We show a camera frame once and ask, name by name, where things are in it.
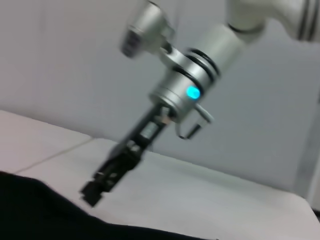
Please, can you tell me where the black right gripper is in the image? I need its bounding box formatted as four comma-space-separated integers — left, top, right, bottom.
79, 106, 173, 207

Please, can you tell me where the black shirt with white print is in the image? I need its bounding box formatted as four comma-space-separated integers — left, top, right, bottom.
0, 171, 220, 240

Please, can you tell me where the right arm cable with plug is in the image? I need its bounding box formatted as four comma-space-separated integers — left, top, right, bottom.
174, 103, 215, 140

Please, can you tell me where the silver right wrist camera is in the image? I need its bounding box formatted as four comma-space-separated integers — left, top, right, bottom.
119, 0, 186, 66

